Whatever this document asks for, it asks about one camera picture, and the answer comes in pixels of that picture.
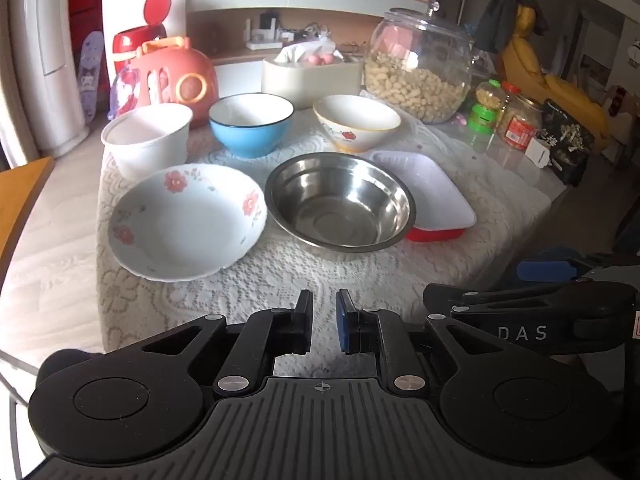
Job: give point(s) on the yellow plush chair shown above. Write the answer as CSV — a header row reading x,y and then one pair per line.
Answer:
x,y
550,90

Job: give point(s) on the white router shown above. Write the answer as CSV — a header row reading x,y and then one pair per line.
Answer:
x,y
260,35

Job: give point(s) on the dark cloth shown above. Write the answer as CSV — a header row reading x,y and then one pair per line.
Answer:
x,y
505,15

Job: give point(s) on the pink egg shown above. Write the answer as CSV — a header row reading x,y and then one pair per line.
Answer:
x,y
315,60
327,59

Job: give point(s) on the red cabinet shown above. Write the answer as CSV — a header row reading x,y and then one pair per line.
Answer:
x,y
82,5

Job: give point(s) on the green-capped snack jar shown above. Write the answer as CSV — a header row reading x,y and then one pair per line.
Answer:
x,y
482,110

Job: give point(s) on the stainless steel bowl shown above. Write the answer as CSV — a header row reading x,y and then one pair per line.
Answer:
x,y
340,210

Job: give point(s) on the cream tissue box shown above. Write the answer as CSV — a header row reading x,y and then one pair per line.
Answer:
x,y
300,85

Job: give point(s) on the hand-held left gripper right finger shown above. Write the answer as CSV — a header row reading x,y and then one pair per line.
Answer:
x,y
345,325

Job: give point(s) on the red label snack jar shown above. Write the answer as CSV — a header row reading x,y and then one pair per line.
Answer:
x,y
517,127

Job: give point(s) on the red foil tray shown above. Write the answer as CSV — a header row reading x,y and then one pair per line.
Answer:
x,y
435,190

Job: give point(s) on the white lace tablecloth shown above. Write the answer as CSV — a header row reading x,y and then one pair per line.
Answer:
x,y
300,270

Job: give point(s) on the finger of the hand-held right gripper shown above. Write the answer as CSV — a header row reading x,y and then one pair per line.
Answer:
x,y
525,297
545,270

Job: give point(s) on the translucent purple plastic toy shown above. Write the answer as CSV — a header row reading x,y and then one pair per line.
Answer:
x,y
125,95

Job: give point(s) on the glass jar of peanuts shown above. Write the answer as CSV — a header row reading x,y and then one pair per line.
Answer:
x,y
415,90

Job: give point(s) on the blue enamel bowl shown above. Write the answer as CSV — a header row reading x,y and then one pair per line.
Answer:
x,y
250,140

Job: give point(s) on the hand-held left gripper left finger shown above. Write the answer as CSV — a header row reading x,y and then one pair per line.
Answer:
x,y
302,325

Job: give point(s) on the small white carton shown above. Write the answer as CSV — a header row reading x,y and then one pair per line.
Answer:
x,y
536,152

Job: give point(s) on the white floral deep plate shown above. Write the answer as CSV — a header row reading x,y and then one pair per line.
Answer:
x,y
185,230

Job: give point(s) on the white standing air conditioner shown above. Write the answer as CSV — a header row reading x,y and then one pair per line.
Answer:
x,y
50,60

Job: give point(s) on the black snack bag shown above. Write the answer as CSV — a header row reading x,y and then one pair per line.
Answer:
x,y
567,145

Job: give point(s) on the white power strip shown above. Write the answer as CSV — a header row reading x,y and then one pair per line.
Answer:
x,y
305,35

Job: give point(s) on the white paper bowl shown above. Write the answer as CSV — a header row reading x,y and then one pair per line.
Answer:
x,y
145,155

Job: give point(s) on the purple cartoon skateboard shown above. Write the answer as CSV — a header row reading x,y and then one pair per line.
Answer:
x,y
90,80

